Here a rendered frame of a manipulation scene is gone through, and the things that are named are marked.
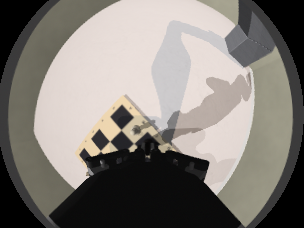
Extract black and tan chessboard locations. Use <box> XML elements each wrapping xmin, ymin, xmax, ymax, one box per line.
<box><xmin>75</xmin><ymin>95</ymin><xmax>177</xmax><ymax>170</ymax></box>

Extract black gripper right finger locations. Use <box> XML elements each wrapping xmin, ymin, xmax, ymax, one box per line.
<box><xmin>150</xmin><ymin>143</ymin><xmax>210</xmax><ymax>182</ymax></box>

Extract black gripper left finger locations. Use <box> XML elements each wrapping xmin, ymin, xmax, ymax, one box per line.
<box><xmin>85</xmin><ymin>143</ymin><xmax>146</xmax><ymax>176</ymax></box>

